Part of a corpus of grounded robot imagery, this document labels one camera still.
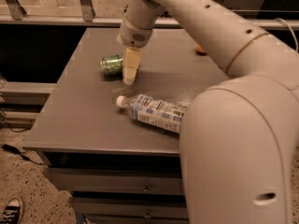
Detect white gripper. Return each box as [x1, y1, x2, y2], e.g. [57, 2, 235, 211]
[117, 16, 153, 85]

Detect green soda can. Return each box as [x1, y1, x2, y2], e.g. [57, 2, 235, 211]
[100, 53, 123, 77]

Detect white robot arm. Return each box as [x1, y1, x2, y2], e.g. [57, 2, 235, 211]
[119, 0, 299, 224]

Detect clear plastic water bottle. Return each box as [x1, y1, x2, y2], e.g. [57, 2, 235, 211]
[116, 94, 188, 133]

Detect orange fruit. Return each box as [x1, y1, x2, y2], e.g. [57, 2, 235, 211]
[195, 43, 206, 56]

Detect grey drawer cabinet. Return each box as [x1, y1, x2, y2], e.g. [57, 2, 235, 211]
[24, 28, 227, 224]

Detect metal glass railing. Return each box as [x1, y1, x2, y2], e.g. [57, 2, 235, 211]
[0, 0, 299, 32]

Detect black and white sneaker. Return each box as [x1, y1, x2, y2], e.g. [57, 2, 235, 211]
[0, 198, 23, 224]

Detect black floor cable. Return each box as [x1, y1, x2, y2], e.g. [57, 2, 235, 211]
[0, 119, 46, 166]

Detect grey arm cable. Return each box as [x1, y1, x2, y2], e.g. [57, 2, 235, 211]
[275, 17, 299, 53]

